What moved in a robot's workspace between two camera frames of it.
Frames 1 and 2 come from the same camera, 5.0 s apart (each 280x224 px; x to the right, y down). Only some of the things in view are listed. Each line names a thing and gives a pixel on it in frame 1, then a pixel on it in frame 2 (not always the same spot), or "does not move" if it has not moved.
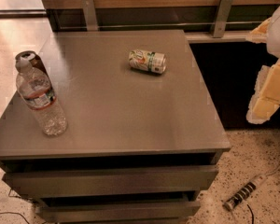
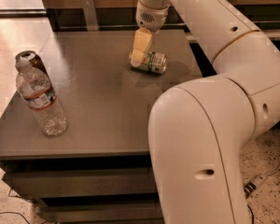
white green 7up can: [146, 60] does not move
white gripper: [279, 35] -> [151, 17]
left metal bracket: [89, 8] does not move
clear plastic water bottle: [38, 92] does not move
